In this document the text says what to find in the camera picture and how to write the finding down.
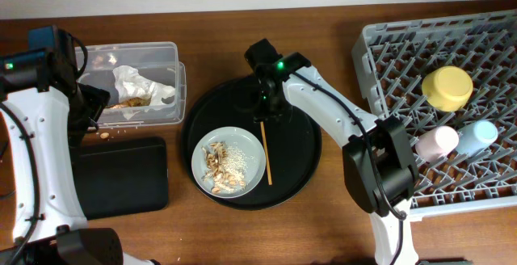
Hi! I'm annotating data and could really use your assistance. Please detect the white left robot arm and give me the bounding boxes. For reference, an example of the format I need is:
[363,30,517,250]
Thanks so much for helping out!
[1,25,141,264]

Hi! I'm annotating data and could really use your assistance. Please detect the yellow bowl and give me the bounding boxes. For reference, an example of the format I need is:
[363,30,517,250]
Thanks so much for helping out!
[422,66,473,111]

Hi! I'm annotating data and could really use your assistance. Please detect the round black tray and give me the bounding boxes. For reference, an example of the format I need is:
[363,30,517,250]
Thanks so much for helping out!
[180,76,322,210]

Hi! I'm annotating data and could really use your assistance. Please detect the nut crumb on table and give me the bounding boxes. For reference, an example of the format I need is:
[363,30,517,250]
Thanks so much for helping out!
[100,132,110,139]

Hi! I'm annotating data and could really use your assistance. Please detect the crumpled white tissue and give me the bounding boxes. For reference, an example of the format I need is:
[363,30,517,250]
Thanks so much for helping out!
[107,65,181,124]

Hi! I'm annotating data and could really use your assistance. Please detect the food scraps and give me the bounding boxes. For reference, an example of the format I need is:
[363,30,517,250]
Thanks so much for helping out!
[200,141,250,196]

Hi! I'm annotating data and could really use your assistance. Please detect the clear plastic waste bin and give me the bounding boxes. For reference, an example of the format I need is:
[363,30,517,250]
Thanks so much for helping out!
[78,41,187,128]

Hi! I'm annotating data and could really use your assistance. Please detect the gold snack wrapper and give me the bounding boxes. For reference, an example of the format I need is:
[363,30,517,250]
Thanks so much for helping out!
[108,97,151,109]

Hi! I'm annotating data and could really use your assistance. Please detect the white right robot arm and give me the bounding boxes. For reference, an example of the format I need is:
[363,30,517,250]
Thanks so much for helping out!
[244,39,418,264]

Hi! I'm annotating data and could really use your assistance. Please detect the blue cup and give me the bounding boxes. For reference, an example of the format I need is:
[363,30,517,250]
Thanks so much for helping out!
[456,120,498,156]

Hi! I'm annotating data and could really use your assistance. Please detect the grey plate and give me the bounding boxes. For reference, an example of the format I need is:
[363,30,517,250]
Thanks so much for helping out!
[191,127,266,200]

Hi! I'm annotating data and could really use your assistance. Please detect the grey dishwasher rack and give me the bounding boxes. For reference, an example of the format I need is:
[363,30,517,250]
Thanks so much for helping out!
[352,10,516,218]

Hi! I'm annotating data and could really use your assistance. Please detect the pink cup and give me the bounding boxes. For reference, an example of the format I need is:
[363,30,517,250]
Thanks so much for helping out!
[415,126,460,162]

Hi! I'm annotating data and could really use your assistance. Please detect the black rectangular tray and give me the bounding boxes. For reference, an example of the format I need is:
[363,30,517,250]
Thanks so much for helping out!
[72,137,169,220]

